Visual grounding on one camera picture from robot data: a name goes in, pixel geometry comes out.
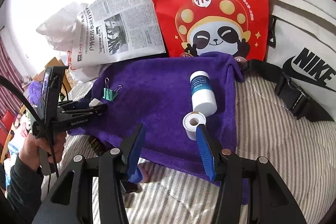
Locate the white USB charger plug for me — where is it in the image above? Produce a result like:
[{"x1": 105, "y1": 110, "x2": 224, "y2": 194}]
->
[{"x1": 89, "y1": 98, "x2": 104, "y2": 107}]

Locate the white tape roll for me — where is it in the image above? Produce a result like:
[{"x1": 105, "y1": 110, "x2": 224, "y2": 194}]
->
[{"x1": 182, "y1": 111, "x2": 206, "y2": 141}]

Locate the black Grand Reserve lighter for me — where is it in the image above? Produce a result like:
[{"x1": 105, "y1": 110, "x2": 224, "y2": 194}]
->
[{"x1": 88, "y1": 136, "x2": 107, "y2": 156}]

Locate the dark sleeve forearm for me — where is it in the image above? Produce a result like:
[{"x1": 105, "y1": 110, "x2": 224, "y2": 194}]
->
[{"x1": 1, "y1": 157, "x2": 44, "y2": 223}]

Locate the person's left hand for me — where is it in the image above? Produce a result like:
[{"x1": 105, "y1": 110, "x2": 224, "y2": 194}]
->
[{"x1": 18, "y1": 132, "x2": 67, "y2": 171}]

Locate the teal binder clip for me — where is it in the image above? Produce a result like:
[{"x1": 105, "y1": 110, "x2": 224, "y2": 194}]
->
[{"x1": 102, "y1": 77, "x2": 123, "y2": 102}]

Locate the blue white bottle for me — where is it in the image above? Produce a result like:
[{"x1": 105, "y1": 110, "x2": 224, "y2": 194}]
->
[{"x1": 190, "y1": 71, "x2": 218, "y2": 117}]

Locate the purple towel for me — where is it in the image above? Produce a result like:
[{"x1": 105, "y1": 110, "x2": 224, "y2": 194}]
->
[{"x1": 67, "y1": 52, "x2": 250, "y2": 205}]

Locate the white Miniso plastic bag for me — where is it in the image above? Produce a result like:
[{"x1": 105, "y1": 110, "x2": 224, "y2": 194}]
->
[{"x1": 36, "y1": 3, "x2": 88, "y2": 52}]

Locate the folded newspaper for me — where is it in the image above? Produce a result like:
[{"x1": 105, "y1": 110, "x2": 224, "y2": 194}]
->
[{"x1": 68, "y1": 0, "x2": 166, "y2": 70}]

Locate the white Nike bag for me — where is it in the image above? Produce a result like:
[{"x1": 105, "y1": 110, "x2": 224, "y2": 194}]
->
[{"x1": 237, "y1": 0, "x2": 335, "y2": 122}]

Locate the red panda paper bag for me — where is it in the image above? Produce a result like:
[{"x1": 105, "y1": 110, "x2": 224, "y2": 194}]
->
[{"x1": 152, "y1": 0, "x2": 269, "y2": 60}]

